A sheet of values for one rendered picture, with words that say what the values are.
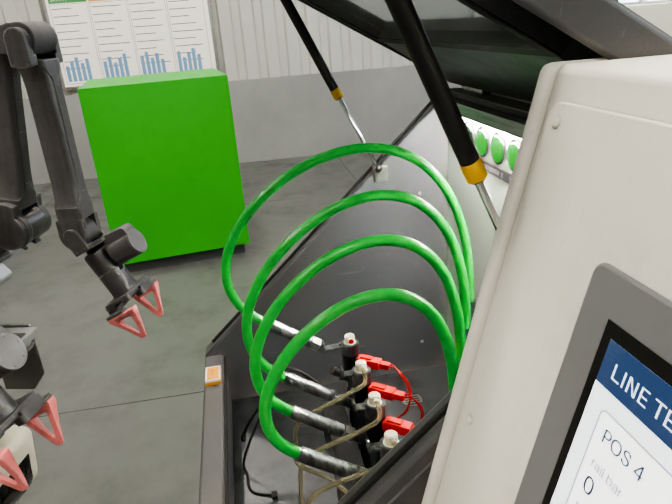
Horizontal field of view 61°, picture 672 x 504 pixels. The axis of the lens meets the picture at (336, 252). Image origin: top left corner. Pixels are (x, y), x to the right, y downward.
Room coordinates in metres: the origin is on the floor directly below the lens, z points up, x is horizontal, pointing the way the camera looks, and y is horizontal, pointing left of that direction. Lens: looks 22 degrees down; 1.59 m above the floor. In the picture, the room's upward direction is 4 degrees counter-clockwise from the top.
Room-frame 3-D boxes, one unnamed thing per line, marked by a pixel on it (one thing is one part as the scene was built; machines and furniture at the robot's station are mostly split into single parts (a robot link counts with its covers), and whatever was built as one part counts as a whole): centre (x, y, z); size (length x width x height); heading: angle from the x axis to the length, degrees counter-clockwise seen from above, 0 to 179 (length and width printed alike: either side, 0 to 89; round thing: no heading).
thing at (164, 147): (4.33, 1.21, 0.65); 0.95 x 0.86 x 1.30; 106
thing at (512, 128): (0.83, -0.27, 1.43); 0.54 x 0.03 x 0.02; 9
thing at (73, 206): (1.15, 0.53, 1.40); 0.11 x 0.06 x 0.43; 173
